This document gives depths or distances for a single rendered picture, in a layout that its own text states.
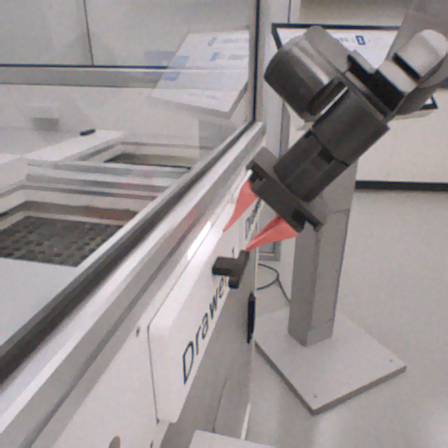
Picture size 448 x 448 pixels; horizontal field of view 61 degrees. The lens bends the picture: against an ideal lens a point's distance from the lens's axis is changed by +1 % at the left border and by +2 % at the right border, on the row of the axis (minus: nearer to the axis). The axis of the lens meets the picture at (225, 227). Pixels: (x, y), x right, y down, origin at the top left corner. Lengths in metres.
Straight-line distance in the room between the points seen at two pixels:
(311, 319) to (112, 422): 1.32
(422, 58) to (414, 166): 3.26
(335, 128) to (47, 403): 0.31
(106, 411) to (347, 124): 0.30
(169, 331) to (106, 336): 0.07
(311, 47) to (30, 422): 0.37
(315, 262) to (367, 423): 0.55
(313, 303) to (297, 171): 1.17
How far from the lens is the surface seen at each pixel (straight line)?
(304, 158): 0.39
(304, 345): 1.65
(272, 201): 0.40
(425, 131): 3.59
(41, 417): 0.23
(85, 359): 0.24
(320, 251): 1.42
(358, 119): 0.38
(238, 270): 0.42
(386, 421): 1.54
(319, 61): 0.40
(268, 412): 1.47
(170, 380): 0.35
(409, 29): 0.42
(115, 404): 0.30
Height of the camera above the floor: 1.13
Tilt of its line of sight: 25 degrees down
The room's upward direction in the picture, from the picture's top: straight up
